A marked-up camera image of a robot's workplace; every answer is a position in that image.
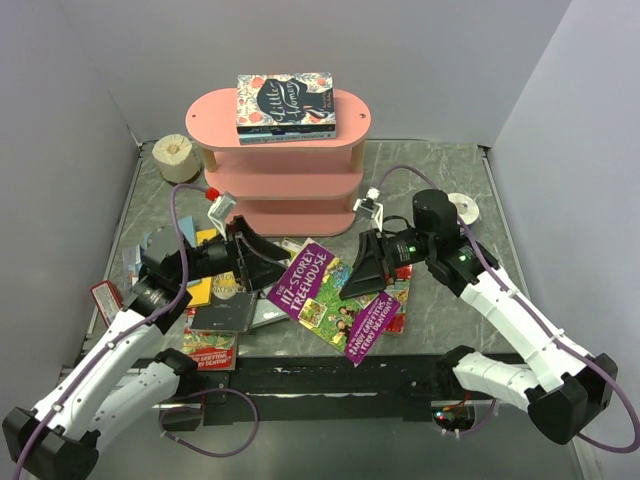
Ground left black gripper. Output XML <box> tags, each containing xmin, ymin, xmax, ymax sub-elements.
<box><xmin>174</xmin><ymin>216</ymin><xmax>296</xmax><ymax>292</ymax></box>

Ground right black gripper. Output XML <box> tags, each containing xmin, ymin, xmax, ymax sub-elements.
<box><xmin>338</xmin><ymin>227</ymin><xmax>435</xmax><ymax>298</ymax></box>

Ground purple 117-Storey Treehouse book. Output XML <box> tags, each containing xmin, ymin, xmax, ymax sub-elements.
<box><xmin>267</xmin><ymin>239</ymin><xmax>401</xmax><ymax>366</ymax></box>

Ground blue 143-Storey Treehouse book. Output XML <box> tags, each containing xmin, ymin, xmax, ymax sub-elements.
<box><xmin>238</xmin><ymin>131</ymin><xmax>337</xmax><ymax>145</ymax></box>

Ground Little Women book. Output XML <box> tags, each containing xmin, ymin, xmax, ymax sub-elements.
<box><xmin>236</xmin><ymin>72</ymin><xmax>337</xmax><ymax>135</ymax></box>

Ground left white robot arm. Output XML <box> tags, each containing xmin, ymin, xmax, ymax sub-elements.
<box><xmin>2</xmin><ymin>216</ymin><xmax>290</xmax><ymax>479</ymax></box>

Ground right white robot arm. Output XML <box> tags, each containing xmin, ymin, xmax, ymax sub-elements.
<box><xmin>340</xmin><ymin>188</ymin><xmax>618</xmax><ymax>445</ymax></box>

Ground red Storey Treehouse book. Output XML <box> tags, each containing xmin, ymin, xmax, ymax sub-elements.
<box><xmin>385</xmin><ymin>265</ymin><xmax>413</xmax><ymax>335</ymax></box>

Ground green book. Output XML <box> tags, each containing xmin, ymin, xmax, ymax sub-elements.
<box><xmin>280</xmin><ymin>237</ymin><xmax>314</xmax><ymax>256</ymax></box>

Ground black Moon and Sixpence book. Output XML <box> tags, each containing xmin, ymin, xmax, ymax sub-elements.
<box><xmin>189</xmin><ymin>272</ymin><xmax>259</xmax><ymax>334</ymax></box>

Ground grey book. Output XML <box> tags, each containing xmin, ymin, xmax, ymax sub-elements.
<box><xmin>250</xmin><ymin>296</ymin><xmax>288</xmax><ymax>330</ymax></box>

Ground yellow book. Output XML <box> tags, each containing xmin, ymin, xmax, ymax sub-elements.
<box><xmin>187</xmin><ymin>229</ymin><xmax>217</xmax><ymax>308</ymax></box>

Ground light blue book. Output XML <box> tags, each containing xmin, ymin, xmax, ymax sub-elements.
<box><xmin>170</xmin><ymin>216</ymin><xmax>197</xmax><ymax>247</ymax></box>

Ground pink three-tier shelf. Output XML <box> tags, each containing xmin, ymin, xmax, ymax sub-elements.
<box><xmin>185</xmin><ymin>88</ymin><xmax>371</xmax><ymax>237</ymax></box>

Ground red Treehouse book at edge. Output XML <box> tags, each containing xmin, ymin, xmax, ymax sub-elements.
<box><xmin>182</xmin><ymin>329</ymin><xmax>237</xmax><ymax>372</ymax></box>

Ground blue wrapped tissue roll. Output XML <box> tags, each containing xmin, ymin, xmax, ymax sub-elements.
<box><xmin>448</xmin><ymin>192</ymin><xmax>480</xmax><ymax>226</ymax></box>

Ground small blue white box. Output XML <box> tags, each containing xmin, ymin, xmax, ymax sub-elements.
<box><xmin>122</xmin><ymin>245</ymin><xmax>143</xmax><ymax>290</ymax></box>

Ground black base bar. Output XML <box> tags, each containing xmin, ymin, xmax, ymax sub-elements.
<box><xmin>134</xmin><ymin>352</ymin><xmax>554</xmax><ymax>426</ymax></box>

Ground white toilet paper roll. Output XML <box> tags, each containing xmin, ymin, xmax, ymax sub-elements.
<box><xmin>152</xmin><ymin>134</ymin><xmax>201</xmax><ymax>184</ymax></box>

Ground small red box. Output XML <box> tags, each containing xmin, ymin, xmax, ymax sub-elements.
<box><xmin>90</xmin><ymin>280</ymin><xmax>122</xmax><ymax>328</ymax></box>

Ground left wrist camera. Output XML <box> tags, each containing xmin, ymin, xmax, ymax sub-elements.
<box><xmin>207</xmin><ymin>192</ymin><xmax>237</xmax><ymax>240</ymax></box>

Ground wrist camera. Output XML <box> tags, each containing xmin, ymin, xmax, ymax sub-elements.
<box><xmin>353</xmin><ymin>187</ymin><xmax>384</xmax><ymax>231</ymax></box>
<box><xmin>207</xmin><ymin>192</ymin><xmax>237</xmax><ymax>240</ymax></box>

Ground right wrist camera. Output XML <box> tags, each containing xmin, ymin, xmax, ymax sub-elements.
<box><xmin>353</xmin><ymin>187</ymin><xmax>384</xmax><ymax>231</ymax></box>

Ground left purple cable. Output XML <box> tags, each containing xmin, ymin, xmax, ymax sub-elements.
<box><xmin>9</xmin><ymin>183</ymin><xmax>260</xmax><ymax>480</ymax></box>

